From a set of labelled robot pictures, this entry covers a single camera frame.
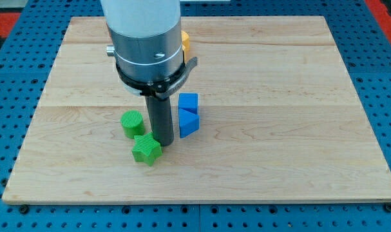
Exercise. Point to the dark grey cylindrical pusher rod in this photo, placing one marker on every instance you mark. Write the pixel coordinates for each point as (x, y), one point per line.
(160, 117)

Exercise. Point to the black clamp ring mount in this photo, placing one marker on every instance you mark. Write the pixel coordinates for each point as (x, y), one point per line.
(160, 89)

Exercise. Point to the green cylinder block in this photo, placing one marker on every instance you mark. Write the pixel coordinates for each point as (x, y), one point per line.
(132, 123)

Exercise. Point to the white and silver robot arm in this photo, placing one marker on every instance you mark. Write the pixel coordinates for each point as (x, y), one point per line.
(149, 55)

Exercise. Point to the green star block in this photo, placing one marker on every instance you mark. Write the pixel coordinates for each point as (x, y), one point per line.
(146, 149)

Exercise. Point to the blue cube block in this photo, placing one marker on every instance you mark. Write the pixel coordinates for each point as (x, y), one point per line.
(188, 102)

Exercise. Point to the blue triangular prism block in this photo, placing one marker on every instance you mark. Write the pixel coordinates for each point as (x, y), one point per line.
(188, 122)

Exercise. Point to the yellow block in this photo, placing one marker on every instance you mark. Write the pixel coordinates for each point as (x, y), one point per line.
(185, 45)

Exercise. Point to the light wooden board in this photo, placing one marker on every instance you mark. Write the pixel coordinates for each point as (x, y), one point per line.
(280, 123)

